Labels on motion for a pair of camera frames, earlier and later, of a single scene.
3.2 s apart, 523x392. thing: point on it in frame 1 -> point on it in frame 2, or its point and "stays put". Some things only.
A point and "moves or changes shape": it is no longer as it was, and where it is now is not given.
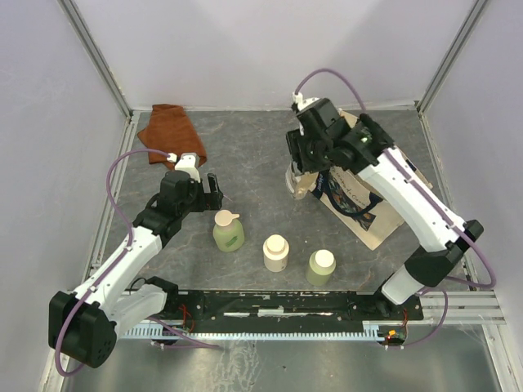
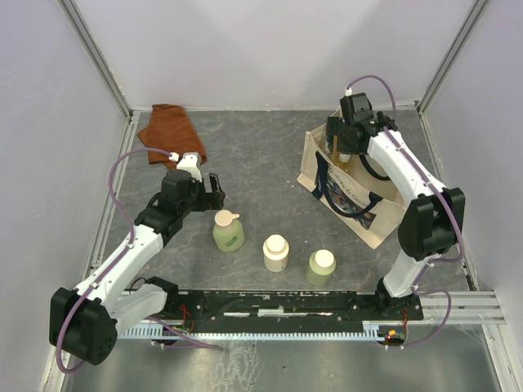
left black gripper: [208, 201] stays put
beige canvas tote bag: [364, 203] moves or changes shape
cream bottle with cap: [275, 252] stays put
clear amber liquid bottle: [299, 182] moves or changes shape
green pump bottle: [228, 233] stays put
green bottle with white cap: [321, 265] stays put
